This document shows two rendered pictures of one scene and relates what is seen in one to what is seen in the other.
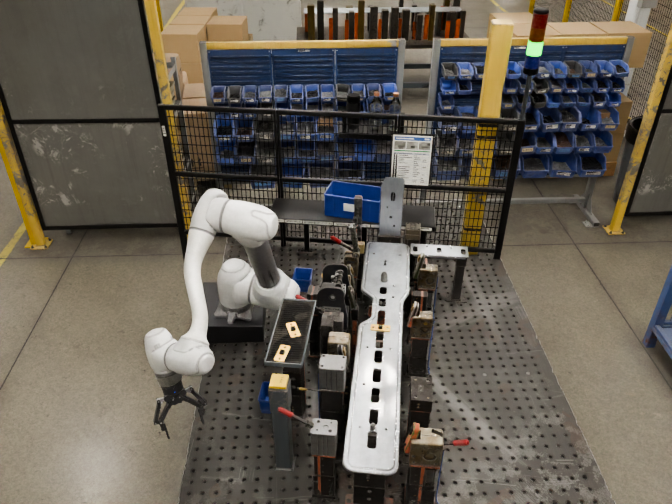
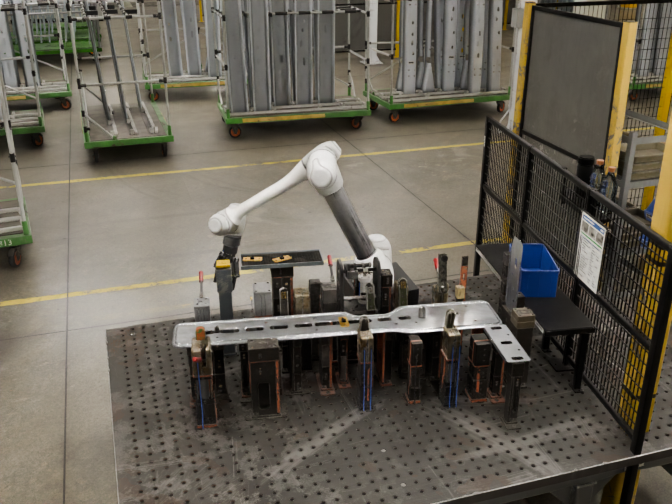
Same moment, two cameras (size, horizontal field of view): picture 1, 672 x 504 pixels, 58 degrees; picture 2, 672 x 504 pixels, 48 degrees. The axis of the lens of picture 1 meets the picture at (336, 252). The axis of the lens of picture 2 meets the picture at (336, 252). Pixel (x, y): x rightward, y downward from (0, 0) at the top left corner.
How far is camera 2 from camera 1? 3.12 m
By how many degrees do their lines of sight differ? 65
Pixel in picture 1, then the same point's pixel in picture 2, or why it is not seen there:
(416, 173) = (590, 271)
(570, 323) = not seen: outside the picture
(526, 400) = (356, 483)
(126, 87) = (590, 127)
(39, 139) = not seen: hidden behind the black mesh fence
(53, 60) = (556, 85)
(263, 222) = (311, 168)
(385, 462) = (182, 340)
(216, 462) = not seen: hidden behind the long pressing
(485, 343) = (438, 449)
